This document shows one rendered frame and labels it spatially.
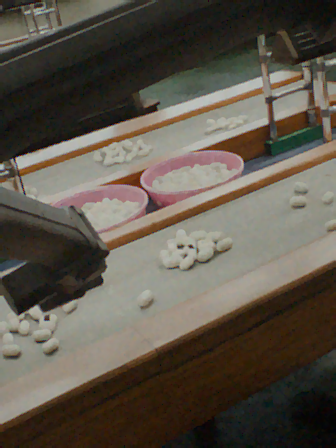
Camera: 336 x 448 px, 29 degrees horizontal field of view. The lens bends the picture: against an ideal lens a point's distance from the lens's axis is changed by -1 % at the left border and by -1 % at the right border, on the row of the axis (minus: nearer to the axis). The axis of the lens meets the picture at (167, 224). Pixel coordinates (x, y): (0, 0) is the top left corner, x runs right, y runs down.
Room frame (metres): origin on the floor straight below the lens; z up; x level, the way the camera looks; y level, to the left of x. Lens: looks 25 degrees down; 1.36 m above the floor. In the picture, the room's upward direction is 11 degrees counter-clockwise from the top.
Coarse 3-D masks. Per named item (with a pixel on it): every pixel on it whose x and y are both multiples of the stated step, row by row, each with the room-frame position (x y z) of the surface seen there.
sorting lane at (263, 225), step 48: (288, 192) 1.39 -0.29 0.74; (144, 240) 1.29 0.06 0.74; (240, 240) 1.20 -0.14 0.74; (288, 240) 1.16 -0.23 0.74; (96, 288) 1.12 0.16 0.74; (144, 288) 1.09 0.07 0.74; (192, 288) 1.05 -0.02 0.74; (0, 336) 1.02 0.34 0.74; (96, 336) 0.96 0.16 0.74; (0, 384) 0.87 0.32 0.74
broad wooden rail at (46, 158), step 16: (256, 80) 2.38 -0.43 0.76; (272, 80) 2.33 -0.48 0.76; (288, 80) 2.32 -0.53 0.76; (208, 96) 2.28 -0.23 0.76; (224, 96) 2.24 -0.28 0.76; (240, 96) 2.23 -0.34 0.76; (160, 112) 2.20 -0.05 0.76; (176, 112) 2.16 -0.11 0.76; (192, 112) 2.15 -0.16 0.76; (112, 128) 2.13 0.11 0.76; (128, 128) 2.09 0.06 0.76; (144, 128) 2.07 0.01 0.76; (64, 144) 2.05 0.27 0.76; (80, 144) 2.02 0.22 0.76; (96, 144) 2.00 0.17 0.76; (32, 160) 1.95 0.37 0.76; (48, 160) 1.93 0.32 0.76; (64, 160) 1.95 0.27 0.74
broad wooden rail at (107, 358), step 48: (240, 288) 0.98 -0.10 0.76; (288, 288) 0.95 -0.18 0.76; (144, 336) 0.89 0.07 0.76; (192, 336) 0.87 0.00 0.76; (240, 336) 0.91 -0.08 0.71; (288, 336) 0.95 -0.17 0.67; (48, 384) 0.82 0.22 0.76; (96, 384) 0.80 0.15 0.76; (144, 384) 0.83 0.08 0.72; (192, 384) 0.87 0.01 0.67; (240, 384) 0.90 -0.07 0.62; (0, 432) 0.74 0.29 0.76; (48, 432) 0.77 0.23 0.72; (96, 432) 0.79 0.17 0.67; (144, 432) 0.82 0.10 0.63
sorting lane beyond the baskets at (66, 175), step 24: (288, 96) 2.17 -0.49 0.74; (192, 120) 2.12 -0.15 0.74; (216, 120) 2.06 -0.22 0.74; (168, 144) 1.91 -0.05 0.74; (192, 144) 1.87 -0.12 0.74; (48, 168) 1.92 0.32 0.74; (72, 168) 1.87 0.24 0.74; (96, 168) 1.83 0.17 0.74; (120, 168) 1.79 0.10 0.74; (48, 192) 1.71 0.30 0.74
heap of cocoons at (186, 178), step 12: (180, 168) 1.68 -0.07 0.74; (192, 168) 1.65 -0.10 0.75; (204, 168) 1.65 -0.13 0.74; (216, 168) 1.65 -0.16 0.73; (156, 180) 1.63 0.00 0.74; (168, 180) 1.61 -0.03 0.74; (180, 180) 1.60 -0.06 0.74; (192, 180) 1.59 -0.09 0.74; (204, 180) 1.57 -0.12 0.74; (216, 180) 1.55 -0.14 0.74
